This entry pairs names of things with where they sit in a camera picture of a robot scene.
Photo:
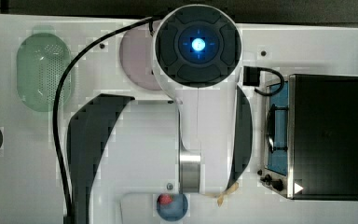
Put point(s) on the black toaster oven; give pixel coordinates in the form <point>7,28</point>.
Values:
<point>311,138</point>

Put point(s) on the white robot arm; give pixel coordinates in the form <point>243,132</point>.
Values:
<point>197,61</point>

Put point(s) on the pink oval plate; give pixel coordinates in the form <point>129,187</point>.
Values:
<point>135,57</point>

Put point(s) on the red strawberry toy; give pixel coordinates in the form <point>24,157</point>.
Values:
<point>165,199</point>

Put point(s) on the peeled banana toy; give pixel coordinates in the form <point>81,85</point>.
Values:
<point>221,196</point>

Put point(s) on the blue bowl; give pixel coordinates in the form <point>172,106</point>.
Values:
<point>175,210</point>

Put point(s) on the green perforated colander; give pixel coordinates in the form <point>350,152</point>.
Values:
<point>41,60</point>

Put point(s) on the black camera box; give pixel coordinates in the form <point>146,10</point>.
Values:
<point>251,76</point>

